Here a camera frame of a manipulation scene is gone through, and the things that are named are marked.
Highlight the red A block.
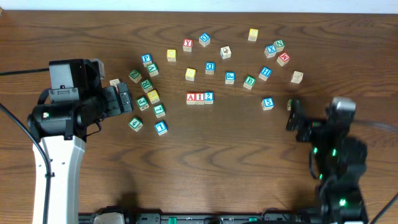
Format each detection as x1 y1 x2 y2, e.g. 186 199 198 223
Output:
186 92 196 105

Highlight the red I block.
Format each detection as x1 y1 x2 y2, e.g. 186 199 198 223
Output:
195 92 205 105

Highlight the blue 2 block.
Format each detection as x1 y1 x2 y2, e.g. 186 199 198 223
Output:
204 91 214 105

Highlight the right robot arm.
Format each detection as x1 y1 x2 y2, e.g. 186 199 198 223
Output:
286 97 369 223

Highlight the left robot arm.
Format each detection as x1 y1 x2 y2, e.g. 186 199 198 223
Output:
28 82 132 223

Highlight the white picture block left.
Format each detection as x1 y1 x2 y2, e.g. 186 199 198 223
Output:
109 79 121 86

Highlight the white picture block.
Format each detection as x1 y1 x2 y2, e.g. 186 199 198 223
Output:
291 71 303 84
220 46 232 60
109 79 121 86

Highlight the green J block left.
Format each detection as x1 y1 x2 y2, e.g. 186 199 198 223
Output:
136 96 149 111

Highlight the green j block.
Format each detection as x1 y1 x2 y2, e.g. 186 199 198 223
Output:
287 99 292 111
136 96 149 111

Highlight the green Z block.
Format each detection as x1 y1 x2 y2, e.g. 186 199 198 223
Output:
129 70 142 83

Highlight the green 4 block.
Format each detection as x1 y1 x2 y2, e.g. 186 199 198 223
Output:
128 116 143 132

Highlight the green R block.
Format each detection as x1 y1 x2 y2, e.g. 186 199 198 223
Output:
141 79 154 93

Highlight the green J block right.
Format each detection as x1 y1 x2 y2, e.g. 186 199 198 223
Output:
287 99 292 111

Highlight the yellow K block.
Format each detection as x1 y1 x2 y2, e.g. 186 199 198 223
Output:
147 90 160 105

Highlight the green L block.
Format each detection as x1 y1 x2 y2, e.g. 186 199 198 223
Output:
153 104 165 118

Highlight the green V block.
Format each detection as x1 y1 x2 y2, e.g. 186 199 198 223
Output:
147 63 159 77

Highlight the blue 5 block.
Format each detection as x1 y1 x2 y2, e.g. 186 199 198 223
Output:
261 97 274 111

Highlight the blue P block left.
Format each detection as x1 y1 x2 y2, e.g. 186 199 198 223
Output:
141 54 152 67

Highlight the blue p block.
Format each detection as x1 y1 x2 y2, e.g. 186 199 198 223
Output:
225 72 236 85
141 54 152 67

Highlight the blue T block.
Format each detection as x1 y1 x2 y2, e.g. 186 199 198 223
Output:
154 121 168 136

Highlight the white picture block right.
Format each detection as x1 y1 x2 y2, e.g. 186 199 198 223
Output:
291 71 303 84

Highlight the yellow O block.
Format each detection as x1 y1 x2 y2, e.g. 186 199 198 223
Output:
167 49 177 62

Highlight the blue H block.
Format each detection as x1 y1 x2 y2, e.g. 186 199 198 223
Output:
259 67 272 81

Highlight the red M block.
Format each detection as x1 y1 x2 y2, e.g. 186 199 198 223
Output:
277 52 290 67

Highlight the green B block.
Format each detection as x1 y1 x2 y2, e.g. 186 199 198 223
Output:
243 75 256 90

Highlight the yellow S block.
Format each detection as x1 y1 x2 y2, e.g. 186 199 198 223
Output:
185 68 197 82

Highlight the blue X block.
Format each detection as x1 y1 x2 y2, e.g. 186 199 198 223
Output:
264 45 277 58

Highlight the red Y block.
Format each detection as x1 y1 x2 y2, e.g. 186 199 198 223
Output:
183 39 193 52

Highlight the green N block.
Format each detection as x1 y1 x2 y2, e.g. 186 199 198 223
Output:
274 40 285 52

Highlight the blue P block middle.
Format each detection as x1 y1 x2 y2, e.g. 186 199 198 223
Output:
225 72 236 85

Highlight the blue D block middle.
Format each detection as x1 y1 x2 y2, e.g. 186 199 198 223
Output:
205 62 215 75

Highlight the blue d block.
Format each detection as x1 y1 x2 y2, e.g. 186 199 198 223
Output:
205 62 215 75
199 32 211 47

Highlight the blue D block top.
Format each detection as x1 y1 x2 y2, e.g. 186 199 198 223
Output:
199 32 211 47

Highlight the yellow block top right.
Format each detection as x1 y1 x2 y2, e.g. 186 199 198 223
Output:
248 28 259 42

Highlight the white picture block middle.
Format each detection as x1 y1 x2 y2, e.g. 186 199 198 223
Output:
220 46 232 60

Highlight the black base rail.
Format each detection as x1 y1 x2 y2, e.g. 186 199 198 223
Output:
78 212 305 224

